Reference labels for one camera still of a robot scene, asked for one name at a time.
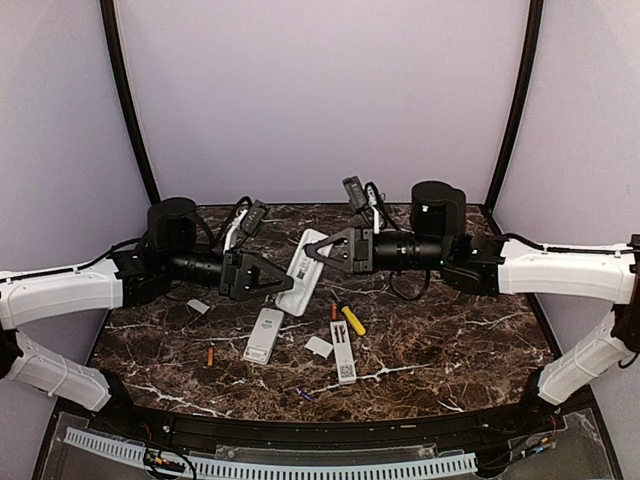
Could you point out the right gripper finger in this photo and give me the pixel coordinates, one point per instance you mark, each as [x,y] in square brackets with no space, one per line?
[317,241]
[343,263]

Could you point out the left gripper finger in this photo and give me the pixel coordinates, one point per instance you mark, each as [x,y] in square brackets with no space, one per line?
[262,273]
[257,290]

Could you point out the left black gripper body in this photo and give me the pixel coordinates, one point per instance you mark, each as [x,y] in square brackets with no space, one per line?
[230,274]

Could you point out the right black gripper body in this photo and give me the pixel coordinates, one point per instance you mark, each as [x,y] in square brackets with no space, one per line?
[363,250]

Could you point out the slim white remote control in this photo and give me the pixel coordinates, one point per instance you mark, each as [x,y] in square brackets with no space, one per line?
[343,354]

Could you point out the white TCL air-conditioner remote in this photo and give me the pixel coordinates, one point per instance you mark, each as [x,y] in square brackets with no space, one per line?
[263,336]

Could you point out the white square battery cover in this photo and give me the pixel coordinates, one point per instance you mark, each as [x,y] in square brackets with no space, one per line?
[319,347]

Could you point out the yellow handled screwdriver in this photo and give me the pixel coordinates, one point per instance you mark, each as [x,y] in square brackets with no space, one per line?
[350,316]

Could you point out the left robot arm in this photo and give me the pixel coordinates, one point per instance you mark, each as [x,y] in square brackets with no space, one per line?
[177,245]

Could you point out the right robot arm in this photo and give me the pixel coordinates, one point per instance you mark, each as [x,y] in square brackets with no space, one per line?
[507,264]

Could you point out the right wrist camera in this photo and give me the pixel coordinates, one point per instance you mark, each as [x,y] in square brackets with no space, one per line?
[365,202]

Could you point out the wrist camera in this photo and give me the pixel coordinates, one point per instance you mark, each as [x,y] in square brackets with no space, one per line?
[246,221]
[365,202]

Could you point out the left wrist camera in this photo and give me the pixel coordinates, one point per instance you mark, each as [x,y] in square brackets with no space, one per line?
[246,221]

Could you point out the white slotted cable duct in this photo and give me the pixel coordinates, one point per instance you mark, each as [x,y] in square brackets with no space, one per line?
[239,463]

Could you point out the black front rail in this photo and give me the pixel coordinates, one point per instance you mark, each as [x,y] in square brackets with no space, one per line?
[484,429]

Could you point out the right black frame post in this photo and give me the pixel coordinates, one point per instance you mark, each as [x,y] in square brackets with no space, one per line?
[520,93]

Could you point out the black frame post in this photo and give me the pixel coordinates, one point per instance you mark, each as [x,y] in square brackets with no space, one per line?
[124,93]
[520,93]

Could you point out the left black frame post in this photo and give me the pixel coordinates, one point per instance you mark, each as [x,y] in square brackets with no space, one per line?
[124,93]

